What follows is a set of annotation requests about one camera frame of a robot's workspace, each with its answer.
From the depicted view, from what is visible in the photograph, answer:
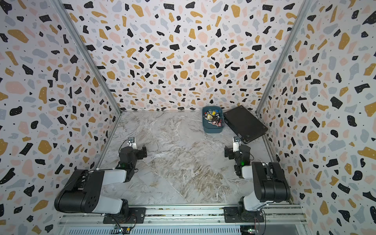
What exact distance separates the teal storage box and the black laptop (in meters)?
0.05

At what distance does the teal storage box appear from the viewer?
1.12 metres

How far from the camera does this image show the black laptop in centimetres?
106
